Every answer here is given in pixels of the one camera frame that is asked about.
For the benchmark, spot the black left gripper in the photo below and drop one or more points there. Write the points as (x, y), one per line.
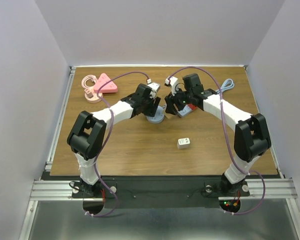
(152, 111)

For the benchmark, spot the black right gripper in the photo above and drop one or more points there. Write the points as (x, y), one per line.
(171, 100)

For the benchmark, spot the round light blue power socket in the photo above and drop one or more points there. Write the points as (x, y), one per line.
(158, 117)

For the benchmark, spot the white cube socket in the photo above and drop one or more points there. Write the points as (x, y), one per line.
(183, 143)

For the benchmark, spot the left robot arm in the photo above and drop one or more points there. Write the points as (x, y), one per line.
(91, 131)

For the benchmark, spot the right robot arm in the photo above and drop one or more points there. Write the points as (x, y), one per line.
(251, 135)

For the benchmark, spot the white-blue power strip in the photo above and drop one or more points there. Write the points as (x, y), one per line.
(186, 111)

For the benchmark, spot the pink triangular power strip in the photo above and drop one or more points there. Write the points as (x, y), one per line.
(104, 85)

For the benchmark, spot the pink round socket base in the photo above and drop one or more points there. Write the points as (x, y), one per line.
(91, 96)

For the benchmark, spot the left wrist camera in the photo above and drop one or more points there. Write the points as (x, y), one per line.
(155, 87)

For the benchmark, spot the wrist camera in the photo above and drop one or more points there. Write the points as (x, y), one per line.
(174, 84)
(155, 87)

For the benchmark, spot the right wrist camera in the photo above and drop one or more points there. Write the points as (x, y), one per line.
(174, 84)

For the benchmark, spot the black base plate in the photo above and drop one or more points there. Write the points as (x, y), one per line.
(148, 192)

